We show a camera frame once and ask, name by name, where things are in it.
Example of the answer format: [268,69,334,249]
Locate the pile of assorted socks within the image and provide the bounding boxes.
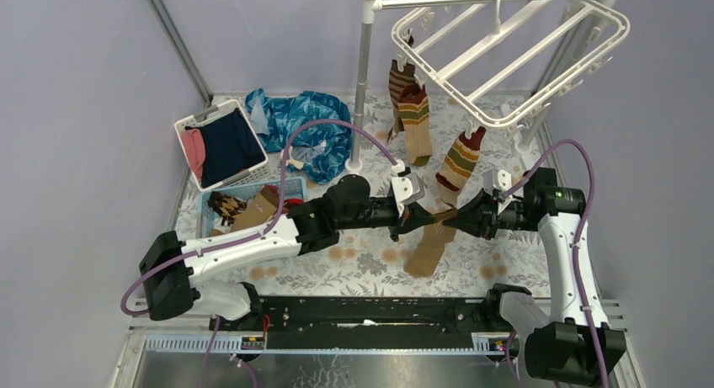
[209,185,280,237]

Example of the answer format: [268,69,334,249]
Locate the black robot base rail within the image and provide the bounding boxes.
[210,295,512,350]

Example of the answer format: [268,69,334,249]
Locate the tan brown cuff sock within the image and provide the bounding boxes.
[403,208,457,278]

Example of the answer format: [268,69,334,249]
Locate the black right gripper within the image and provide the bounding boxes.
[442,188,538,241]

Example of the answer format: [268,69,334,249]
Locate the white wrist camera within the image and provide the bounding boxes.
[483,168,513,201]
[390,160,425,211]

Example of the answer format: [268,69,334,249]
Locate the pink folded garment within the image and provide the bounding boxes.
[181,128,206,181]

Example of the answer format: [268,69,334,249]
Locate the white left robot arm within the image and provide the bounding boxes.
[139,173,437,330]

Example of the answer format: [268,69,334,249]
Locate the red cuff multicolour sock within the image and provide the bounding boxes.
[435,126,487,206]
[397,83,432,167]

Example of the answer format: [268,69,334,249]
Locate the blue patterned cloth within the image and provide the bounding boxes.
[245,88,354,186]

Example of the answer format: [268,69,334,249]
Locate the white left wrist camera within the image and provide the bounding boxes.
[390,160,425,211]

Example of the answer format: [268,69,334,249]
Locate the white clip drying hanger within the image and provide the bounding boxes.
[392,0,616,118]

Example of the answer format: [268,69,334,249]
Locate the dark navy folded garment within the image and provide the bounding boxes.
[187,109,265,188]

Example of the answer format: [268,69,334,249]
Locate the light blue sock basket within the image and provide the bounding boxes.
[195,177,308,238]

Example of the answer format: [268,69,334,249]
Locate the white plastic basket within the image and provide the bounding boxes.
[173,98,269,192]

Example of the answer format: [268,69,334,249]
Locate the floral patterned table mat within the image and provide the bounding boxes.
[174,94,551,298]

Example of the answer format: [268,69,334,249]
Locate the silver white drying rack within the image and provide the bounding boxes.
[344,0,629,175]

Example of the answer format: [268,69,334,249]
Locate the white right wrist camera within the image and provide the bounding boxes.
[483,168,513,201]

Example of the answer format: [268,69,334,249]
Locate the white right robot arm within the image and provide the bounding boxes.
[444,167,626,387]

